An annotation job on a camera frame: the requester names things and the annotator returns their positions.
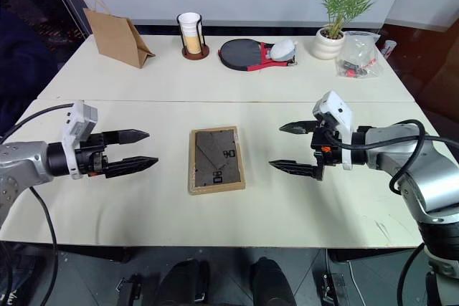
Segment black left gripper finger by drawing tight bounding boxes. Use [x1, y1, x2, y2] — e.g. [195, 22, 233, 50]
[116, 128, 151, 145]
[105, 156, 159, 179]

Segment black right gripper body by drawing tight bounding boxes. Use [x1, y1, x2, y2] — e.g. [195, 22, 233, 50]
[310, 115, 344, 181]

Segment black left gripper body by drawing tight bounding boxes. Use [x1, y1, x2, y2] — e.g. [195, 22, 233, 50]
[75, 131, 120, 178]

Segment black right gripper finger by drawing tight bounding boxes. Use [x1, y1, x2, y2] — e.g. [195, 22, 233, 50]
[268, 159, 318, 180]
[279, 120, 318, 136]

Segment white ribbed plant pot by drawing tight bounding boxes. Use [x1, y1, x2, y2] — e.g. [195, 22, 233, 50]
[311, 27, 346, 60]

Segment clear plastic bag of parts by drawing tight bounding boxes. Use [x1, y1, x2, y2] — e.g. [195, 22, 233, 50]
[335, 30, 382, 79]

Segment black table tennis paddle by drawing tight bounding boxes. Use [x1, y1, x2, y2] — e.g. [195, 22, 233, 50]
[218, 38, 265, 71]

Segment brown paper bag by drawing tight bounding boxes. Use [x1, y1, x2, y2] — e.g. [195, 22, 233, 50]
[71, 0, 156, 70]

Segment paper cups in holder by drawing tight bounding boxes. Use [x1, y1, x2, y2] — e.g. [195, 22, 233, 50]
[176, 13, 210, 60]

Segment red and white can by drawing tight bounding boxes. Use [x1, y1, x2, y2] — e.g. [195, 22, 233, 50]
[381, 39, 397, 58]

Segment stacked paper cups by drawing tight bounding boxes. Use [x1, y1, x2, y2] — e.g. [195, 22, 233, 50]
[178, 12, 202, 54]

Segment dark rounded robot foot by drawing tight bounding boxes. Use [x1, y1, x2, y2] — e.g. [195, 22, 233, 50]
[249, 257, 298, 306]
[156, 258, 212, 306]

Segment black table leg base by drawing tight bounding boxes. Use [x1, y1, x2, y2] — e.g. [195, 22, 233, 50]
[311, 269, 351, 306]
[115, 272, 144, 306]

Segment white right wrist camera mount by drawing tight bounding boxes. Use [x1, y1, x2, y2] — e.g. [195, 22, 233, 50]
[311, 90, 356, 171]

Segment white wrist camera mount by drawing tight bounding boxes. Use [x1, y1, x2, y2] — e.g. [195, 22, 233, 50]
[60, 101, 99, 181]
[311, 90, 356, 171]

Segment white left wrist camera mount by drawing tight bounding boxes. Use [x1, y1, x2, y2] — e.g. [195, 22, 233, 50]
[60, 101, 99, 181]

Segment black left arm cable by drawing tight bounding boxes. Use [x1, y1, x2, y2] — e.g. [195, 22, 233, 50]
[0, 103, 76, 306]

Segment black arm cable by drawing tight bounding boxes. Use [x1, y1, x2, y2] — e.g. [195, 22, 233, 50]
[321, 118, 459, 306]
[0, 103, 76, 306]

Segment wooden framed dark board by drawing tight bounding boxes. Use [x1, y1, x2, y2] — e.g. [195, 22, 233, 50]
[187, 125, 247, 196]

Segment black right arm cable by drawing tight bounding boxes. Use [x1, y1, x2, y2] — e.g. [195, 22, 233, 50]
[321, 118, 459, 306]

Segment white floor cable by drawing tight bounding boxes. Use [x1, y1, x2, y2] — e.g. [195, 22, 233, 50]
[348, 259, 365, 306]

